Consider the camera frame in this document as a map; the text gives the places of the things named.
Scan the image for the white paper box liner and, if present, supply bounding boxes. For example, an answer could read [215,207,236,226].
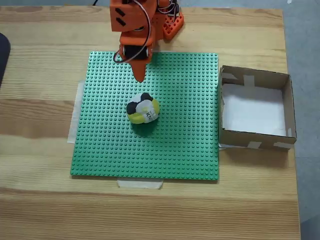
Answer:
[221,83,287,137]

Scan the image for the brown cardboard box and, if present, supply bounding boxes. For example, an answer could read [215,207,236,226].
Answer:
[218,65,298,152]

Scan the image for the masking tape strip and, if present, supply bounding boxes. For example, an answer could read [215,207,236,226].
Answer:
[116,178,165,190]
[67,80,86,145]

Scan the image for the green studded baseplate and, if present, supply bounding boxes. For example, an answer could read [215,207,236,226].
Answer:
[69,51,221,181]

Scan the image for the black rounded object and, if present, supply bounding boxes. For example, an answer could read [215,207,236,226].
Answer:
[0,32,12,88]

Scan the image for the gripper motor cable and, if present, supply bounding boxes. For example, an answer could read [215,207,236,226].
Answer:
[113,0,154,63]

